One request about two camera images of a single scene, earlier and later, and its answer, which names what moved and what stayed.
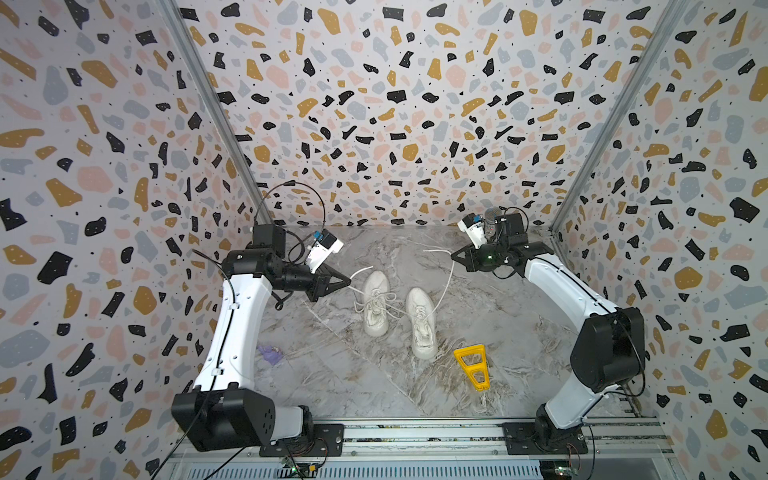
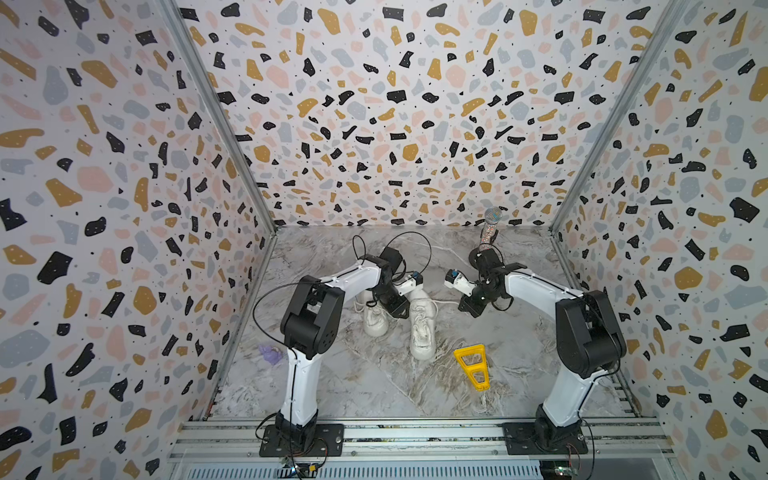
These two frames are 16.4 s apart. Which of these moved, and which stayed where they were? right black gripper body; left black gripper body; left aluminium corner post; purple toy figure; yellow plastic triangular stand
Moved: left black gripper body; right black gripper body
Stayed: purple toy figure; left aluminium corner post; yellow plastic triangular stand
